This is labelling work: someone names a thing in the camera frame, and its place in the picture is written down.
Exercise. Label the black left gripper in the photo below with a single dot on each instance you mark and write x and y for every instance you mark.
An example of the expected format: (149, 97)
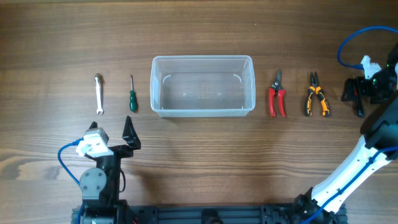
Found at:
(132, 140)

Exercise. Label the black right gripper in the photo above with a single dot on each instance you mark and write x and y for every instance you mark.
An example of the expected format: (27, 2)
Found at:
(360, 83)

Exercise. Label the black red precision screwdriver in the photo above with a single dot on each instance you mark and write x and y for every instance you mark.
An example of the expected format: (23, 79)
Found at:
(358, 103)

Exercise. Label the orange black needle-nose pliers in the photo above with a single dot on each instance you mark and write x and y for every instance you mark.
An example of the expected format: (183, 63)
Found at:
(315, 89)

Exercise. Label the red handled cutting pliers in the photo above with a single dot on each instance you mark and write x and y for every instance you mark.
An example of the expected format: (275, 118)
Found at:
(276, 91)

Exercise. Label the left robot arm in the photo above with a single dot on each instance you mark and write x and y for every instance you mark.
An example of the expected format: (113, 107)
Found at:
(100, 185)

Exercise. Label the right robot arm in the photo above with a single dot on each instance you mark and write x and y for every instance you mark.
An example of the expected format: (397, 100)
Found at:
(376, 147)

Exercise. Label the clear plastic container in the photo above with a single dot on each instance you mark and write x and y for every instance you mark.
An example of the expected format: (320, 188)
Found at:
(202, 86)

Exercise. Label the small silver wrench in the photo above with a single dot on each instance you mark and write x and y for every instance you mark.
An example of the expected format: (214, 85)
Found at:
(99, 110)

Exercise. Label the green handled screwdriver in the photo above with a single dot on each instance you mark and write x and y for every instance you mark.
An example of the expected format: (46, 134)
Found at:
(133, 99)

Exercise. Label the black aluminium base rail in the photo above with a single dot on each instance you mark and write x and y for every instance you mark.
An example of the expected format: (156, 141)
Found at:
(264, 214)

